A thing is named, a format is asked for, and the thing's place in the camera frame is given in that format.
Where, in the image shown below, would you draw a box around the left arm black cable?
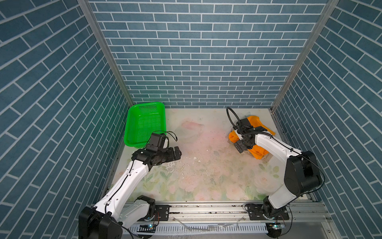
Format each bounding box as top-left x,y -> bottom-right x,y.
104,130 -> 179,239

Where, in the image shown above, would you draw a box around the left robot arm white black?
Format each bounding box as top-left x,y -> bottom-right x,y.
78,146 -> 182,239

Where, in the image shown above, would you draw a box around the orange shorts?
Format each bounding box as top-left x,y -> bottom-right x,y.
228,116 -> 276,159

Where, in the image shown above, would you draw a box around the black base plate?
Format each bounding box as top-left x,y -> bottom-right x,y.
244,203 -> 289,221
155,204 -> 170,222

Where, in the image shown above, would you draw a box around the aluminium front rail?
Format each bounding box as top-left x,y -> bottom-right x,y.
80,201 -> 338,239

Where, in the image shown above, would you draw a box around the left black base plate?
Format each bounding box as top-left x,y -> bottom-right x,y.
155,204 -> 170,222

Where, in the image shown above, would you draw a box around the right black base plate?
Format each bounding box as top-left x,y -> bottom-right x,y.
244,203 -> 289,221

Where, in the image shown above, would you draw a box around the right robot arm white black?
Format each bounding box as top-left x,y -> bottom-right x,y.
234,126 -> 324,219

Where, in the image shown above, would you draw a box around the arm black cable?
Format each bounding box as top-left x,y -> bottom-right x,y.
104,130 -> 179,239
226,107 -> 242,132

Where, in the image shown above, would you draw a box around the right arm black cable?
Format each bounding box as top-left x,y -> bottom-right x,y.
226,107 -> 242,132

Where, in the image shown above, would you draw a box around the green plastic basket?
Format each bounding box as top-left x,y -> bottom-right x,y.
124,102 -> 166,148

